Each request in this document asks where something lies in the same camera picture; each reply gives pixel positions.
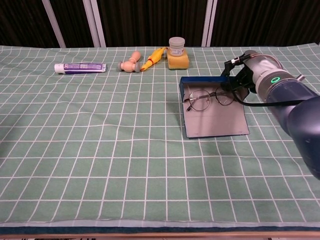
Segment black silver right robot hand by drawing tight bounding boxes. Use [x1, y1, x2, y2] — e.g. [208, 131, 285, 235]
[219, 49, 285, 95]

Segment black-rimmed eyeglasses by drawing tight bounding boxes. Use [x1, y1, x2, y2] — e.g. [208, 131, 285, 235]
[184, 86, 236, 112]

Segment blue shallow tray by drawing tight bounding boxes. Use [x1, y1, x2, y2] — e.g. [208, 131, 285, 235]
[180, 75, 250, 139]

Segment yellow sponge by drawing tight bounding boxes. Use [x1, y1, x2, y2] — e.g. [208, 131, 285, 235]
[166, 53, 190, 71]

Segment small jar with grey lid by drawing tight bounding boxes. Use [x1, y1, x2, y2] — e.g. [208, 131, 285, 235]
[168, 37, 186, 57]

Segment yellow rubber chicken toy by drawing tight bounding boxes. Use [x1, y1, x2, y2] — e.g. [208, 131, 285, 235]
[140, 46, 169, 73]

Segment small wooden toy hammer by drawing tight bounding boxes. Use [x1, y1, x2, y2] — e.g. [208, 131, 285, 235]
[116, 50, 142, 74]

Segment white purple toothpaste tube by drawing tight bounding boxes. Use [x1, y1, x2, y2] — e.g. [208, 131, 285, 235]
[54, 62, 107, 75]

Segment green checked tablecloth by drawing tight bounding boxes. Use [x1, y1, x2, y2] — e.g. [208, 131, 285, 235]
[0, 43, 320, 228]

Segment wide white frame post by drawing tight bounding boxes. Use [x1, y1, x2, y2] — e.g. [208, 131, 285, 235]
[82, 0, 107, 48]

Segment thin white frame post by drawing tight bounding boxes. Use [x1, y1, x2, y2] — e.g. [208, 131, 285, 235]
[41, 0, 66, 48]

